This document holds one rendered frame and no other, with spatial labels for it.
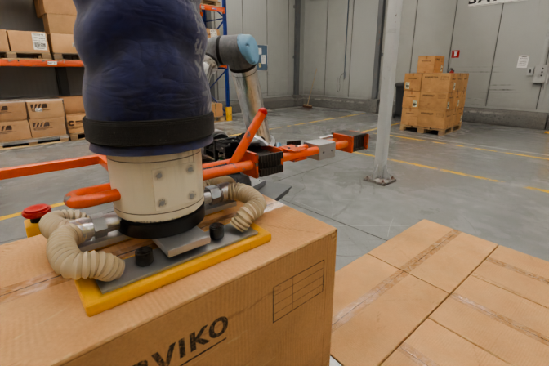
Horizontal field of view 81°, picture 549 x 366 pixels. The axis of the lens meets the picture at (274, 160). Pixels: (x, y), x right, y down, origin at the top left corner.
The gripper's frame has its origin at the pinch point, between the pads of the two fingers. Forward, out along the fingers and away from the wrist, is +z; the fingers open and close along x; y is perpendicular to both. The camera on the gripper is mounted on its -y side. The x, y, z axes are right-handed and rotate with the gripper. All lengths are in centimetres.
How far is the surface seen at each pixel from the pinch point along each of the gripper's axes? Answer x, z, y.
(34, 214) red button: -17, -46, 47
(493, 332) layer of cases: -67, 40, -69
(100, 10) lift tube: 29.5, 6.9, 35.5
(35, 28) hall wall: 106, -848, -41
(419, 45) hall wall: 88, -448, -953
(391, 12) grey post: 84, -163, -318
